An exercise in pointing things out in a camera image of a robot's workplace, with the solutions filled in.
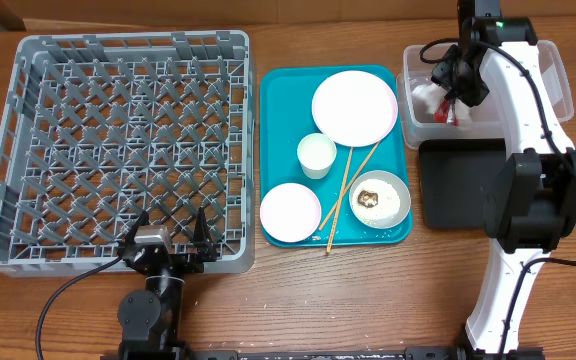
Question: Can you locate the black tray bin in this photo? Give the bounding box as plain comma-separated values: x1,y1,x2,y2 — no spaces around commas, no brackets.
418,139,506,230

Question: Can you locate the grey dish rack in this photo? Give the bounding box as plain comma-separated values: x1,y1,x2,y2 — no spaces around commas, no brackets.
0,30,255,277

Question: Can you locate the small white bowl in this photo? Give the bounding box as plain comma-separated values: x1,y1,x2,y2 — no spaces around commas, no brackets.
260,183,322,243

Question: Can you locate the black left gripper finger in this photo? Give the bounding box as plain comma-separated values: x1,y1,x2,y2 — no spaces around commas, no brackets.
124,210,150,245
191,207,218,262

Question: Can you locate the red white wrapper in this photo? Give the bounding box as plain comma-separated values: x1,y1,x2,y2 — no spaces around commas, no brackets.
412,83,472,127

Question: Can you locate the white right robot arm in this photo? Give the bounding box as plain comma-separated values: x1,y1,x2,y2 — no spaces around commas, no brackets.
430,1,576,359

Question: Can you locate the grey bowl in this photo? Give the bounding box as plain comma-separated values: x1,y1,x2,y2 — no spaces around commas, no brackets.
348,170,412,229

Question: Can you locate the wooden chopstick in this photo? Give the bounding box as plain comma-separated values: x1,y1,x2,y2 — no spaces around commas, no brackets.
318,141,380,230
325,147,354,255

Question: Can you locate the teal plastic tray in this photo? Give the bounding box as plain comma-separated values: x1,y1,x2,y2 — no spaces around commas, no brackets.
259,65,413,248

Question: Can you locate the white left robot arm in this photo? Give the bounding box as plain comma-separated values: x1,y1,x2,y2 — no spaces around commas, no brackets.
118,209,218,359

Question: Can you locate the large white plate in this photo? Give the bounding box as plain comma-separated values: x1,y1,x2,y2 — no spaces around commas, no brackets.
311,70,398,147

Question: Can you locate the clear plastic bin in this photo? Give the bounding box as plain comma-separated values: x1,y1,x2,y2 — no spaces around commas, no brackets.
397,40,574,150

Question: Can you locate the white cup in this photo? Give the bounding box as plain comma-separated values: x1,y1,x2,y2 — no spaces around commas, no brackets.
297,133,337,180

